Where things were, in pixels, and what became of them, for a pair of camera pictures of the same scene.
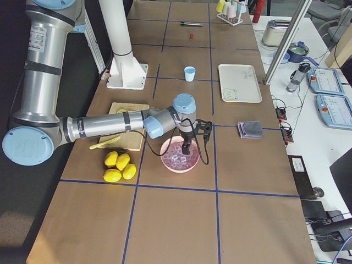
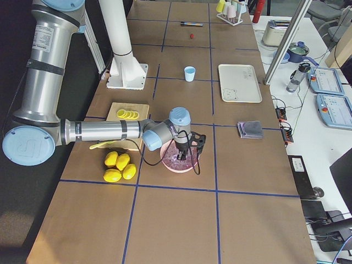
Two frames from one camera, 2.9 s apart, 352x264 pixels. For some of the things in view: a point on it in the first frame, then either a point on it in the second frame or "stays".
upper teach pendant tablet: [325, 80] stays
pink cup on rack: [231, 11] stays
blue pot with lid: [296, 51] stays
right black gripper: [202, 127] → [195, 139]
